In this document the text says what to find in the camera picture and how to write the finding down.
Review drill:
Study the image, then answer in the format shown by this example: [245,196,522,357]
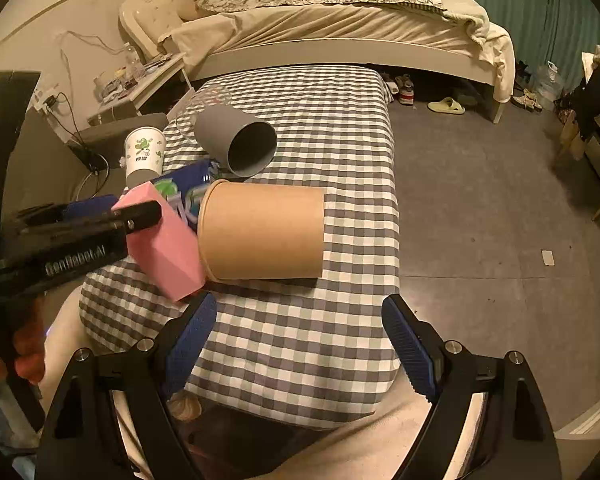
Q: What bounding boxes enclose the white paper cup green leaves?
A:
[124,127,166,188]

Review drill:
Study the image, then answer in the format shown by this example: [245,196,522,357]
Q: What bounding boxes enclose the grey plastic cup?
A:
[194,104,277,179]

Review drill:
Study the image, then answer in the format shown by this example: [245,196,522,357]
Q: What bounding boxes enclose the black charger cable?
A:
[42,90,112,196]

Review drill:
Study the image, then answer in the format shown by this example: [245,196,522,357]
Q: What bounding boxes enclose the chair piled with clothes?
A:
[554,44,600,221]

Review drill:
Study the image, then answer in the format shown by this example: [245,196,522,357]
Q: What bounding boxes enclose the checkered tablecloth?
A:
[78,63,402,430]

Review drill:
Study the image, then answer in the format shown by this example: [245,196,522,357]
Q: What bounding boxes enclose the white wall power strip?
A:
[31,84,59,114]

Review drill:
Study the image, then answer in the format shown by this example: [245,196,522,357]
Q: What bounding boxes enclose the blue plastic drink bottle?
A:
[151,158,220,232]

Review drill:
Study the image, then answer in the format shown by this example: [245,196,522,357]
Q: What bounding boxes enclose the white nightstand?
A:
[86,54,195,126]

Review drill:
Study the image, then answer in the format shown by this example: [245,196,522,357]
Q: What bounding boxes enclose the green slipper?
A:
[427,96,465,115]

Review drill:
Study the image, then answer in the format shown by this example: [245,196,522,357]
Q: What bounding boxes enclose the green curtain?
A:
[476,0,600,89]

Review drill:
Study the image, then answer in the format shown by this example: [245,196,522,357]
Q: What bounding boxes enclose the clear water bottle on nightstand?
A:
[123,42,145,80]

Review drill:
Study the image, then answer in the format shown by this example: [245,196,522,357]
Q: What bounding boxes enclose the white bed frame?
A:
[119,0,515,119]

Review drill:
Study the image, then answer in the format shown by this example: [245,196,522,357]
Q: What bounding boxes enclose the person's left hand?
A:
[0,296,45,385]

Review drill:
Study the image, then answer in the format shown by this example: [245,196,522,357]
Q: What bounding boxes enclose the large water jug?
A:
[532,61,564,110]

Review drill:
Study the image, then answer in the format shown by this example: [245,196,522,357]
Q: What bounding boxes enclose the pink hexagonal cup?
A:
[112,182,206,301]

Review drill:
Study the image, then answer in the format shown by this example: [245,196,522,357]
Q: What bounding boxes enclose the brown kraft paper cup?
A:
[197,180,325,282]

